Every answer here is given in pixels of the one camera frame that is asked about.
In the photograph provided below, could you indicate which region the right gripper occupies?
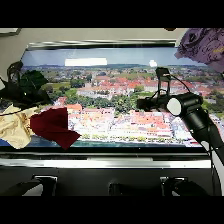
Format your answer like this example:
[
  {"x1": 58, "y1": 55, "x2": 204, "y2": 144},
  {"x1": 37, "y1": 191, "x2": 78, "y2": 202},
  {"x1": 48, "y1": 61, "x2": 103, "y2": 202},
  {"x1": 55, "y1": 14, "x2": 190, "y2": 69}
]
[{"x1": 135, "y1": 94, "x2": 169, "y2": 113}]

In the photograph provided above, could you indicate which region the red T-shirt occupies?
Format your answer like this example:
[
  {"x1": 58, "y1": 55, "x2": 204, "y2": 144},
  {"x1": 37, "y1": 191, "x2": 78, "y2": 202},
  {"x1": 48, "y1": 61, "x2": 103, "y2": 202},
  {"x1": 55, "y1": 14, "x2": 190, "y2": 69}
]
[{"x1": 29, "y1": 106, "x2": 82, "y2": 151}]

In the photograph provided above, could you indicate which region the dark green garment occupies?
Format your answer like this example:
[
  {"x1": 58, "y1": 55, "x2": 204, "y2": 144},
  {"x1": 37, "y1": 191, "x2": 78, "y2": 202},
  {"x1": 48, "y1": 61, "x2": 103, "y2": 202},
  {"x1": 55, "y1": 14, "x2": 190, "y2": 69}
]
[{"x1": 0, "y1": 69, "x2": 54, "y2": 110}]

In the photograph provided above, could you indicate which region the purple garment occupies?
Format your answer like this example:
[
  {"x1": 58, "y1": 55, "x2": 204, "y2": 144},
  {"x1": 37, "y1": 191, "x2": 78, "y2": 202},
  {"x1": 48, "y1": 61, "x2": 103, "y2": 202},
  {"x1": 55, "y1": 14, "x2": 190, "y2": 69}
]
[{"x1": 174, "y1": 27, "x2": 224, "y2": 74}]

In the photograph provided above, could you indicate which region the cream garment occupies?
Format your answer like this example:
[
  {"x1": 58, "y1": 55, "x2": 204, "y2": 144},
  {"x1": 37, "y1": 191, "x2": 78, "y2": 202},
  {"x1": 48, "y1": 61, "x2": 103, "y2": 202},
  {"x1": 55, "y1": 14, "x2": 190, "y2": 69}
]
[{"x1": 0, "y1": 104, "x2": 38, "y2": 150}]

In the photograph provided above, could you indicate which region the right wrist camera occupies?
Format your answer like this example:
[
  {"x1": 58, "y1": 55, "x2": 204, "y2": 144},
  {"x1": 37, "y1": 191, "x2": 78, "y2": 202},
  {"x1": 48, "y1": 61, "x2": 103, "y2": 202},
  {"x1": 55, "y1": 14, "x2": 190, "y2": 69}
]
[{"x1": 154, "y1": 66, "x2": 173, "y2": 100}]

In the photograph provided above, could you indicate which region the black cable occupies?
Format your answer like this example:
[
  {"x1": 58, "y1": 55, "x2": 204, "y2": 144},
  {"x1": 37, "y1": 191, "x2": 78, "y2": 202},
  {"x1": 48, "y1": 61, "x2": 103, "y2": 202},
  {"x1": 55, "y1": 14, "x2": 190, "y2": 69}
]
[{"x1": 168, "y1": 73, "x2": 196, "y2": 96}]

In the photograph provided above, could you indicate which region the silver frame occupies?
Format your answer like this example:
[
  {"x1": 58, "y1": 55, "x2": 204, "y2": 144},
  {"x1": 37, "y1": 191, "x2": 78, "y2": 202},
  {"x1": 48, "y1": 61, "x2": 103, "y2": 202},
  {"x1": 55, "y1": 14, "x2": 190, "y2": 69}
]
[{"x1": 0, "y1": 151, "x2": 214, "y2": 197}]

